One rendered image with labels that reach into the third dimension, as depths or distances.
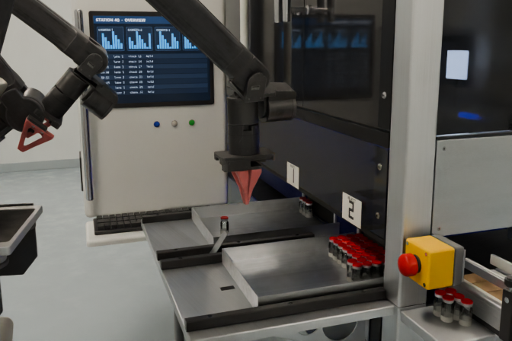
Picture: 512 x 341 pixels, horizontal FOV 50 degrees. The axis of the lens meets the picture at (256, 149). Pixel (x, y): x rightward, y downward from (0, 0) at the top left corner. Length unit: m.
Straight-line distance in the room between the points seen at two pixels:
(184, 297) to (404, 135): 0.53
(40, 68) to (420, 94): 5.64
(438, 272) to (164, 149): 1.14
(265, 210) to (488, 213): 0.72
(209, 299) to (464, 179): 0.55
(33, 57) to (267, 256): 5.31
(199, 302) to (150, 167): 0.87
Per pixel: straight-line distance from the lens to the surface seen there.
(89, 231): 1.81
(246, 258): 1.31
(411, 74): 1.01
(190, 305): 1.12
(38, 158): 6.53
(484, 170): 1.14
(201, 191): 1.96
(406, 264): 1.01
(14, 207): 1.27
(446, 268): 1.03
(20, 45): 6.42
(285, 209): 1.68
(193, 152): 1.93
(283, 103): 1.01
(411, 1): 1.01
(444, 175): 1.09
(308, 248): 1.36
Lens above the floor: 1.38
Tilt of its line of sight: 11 degrees down
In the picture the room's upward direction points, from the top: straight up
